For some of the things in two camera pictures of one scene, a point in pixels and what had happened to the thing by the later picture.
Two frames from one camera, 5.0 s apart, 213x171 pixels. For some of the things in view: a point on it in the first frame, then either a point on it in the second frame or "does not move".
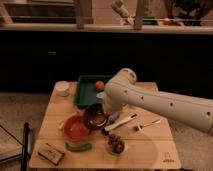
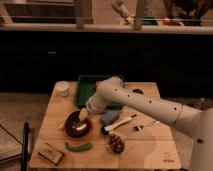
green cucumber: (81, 148) does not move
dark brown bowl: (95, 116) → (75, 127)
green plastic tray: (86, 92) does not move
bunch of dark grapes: (116, 143) does not move
